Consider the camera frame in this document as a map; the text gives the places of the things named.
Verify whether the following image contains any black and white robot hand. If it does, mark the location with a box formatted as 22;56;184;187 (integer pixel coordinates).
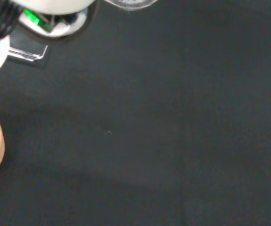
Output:
0;0;96;40

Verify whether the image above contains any clear funnel stand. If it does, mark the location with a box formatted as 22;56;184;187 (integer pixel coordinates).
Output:
7;35;50;69

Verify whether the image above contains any black cloth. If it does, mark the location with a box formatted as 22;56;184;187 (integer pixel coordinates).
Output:
0;0;271;226

